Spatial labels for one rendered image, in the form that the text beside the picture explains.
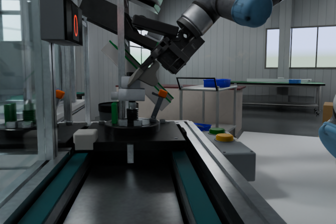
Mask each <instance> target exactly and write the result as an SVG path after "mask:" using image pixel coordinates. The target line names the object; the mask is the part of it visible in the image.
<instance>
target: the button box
mask: <svg viewBox="0 0 336 224"><path fill-rule="evenodd" d="M202 133H203V134H204V135H205V136H206V137H207V138H208V139H209V140H210V141H211V142H212V143H213V145H214V146H215V147H216V148H217V149H218V150H219V151H220V152H221V153H222V154H223V155H224V156H225V157H226V159H227V160H228V161H229V162H230V163H231V164H232V165H233V166H234V167H235V168H236V169H237V170H238V171H239V172H240V174H241V175H242V176H243V177H244V178H245V179H246V180H247V181H248V182H254V181H255V177H256V153H255V152H254V151H253V150H251V149H250V148H248V147H247V146H246V145H244V144H243V143H242V142H241V141H240V140H238V139H237V138H235V137H233V140H232V141H219V140H216V135H217V134H211V133H209V131H204V130H203V131H202Z"/></svg>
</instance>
